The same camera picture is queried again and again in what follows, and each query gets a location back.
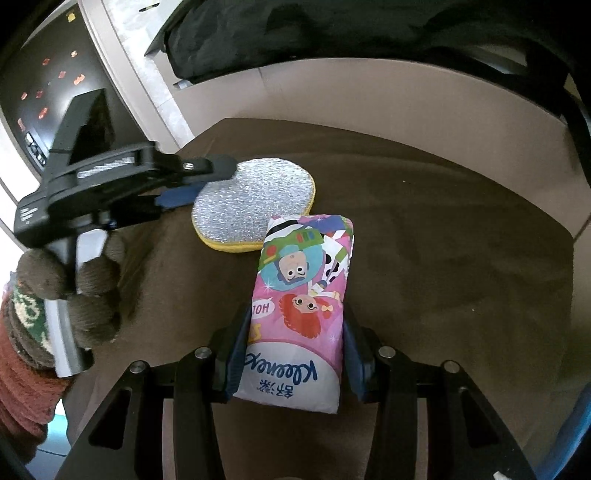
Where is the silver scrub pad yellow rim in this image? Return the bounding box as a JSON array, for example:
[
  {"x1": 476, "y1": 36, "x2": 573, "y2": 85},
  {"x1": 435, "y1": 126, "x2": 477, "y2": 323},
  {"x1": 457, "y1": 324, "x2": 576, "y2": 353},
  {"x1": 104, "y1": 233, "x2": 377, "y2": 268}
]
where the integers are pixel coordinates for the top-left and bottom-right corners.
[{"x1": 191, "y1": 158, "x2": 318, "y2": 254}]

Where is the printed pink tissue pack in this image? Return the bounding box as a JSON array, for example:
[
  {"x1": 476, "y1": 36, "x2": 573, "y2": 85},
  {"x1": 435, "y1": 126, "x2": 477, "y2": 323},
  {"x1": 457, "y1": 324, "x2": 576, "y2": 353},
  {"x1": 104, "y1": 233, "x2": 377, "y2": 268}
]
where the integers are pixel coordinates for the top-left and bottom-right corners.
[{"x1": 232, "y1": 213, "x2": 355, "y2": 415}]

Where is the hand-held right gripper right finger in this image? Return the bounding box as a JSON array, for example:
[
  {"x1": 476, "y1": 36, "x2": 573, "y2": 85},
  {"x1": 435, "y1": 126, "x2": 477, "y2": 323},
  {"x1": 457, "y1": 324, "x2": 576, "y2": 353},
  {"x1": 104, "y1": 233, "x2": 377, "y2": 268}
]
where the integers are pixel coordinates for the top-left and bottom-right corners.
[{"x1": 342, "y1": 314, "x2": 536, "y2": 480}]

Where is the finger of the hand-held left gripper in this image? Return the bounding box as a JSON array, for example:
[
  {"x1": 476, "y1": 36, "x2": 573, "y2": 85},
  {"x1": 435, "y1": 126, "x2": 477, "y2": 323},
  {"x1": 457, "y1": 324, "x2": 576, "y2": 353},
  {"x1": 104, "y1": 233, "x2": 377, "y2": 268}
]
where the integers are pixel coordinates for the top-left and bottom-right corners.
[
  {"x1": 156, "y1": 182, "x2": 218, "y2": 210},
  {"x1": 159, "y1": 156, "x2": 238, "y2": 183}
]

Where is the dark door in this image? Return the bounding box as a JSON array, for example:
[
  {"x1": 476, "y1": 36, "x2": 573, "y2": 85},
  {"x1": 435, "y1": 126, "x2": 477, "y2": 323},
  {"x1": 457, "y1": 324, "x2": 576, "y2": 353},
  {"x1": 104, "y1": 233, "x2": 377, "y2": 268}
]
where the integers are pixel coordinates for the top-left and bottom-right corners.
[{"x1": 0, "y1": 0, "x2": 139, "y2": 171}]

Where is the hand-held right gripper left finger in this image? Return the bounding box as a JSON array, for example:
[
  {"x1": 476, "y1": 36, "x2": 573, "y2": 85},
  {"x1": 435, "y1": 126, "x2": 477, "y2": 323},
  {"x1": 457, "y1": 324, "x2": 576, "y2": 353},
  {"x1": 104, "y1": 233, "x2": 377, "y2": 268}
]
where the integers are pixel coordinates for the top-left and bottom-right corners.
[{"x1": 55, "y1": 307, "x2": 252, "y2": 480}]

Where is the person's left forearm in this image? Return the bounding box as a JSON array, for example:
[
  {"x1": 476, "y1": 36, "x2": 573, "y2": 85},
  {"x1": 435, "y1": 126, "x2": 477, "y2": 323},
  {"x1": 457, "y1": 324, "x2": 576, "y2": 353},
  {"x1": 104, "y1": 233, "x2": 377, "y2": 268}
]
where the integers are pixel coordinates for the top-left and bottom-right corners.
[{"x1": 0, "y1": 272, "x2": 70, "y2": 457}]

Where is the black bag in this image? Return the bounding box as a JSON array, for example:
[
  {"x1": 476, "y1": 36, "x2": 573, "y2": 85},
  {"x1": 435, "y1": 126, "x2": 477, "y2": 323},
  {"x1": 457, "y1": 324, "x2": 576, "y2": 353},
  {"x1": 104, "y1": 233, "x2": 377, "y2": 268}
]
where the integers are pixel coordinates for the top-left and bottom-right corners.
[{"x1": 145, "y1": 0, "x2": 591, "y2": 241}]

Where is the person's left hand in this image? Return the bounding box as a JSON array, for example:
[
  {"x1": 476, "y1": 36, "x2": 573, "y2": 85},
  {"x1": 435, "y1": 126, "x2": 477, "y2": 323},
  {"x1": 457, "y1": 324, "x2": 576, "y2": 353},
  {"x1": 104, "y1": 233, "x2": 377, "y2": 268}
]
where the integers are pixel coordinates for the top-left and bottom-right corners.
[{"x1": 16, "y1": 233, "x2": 126, "y2": 349}]

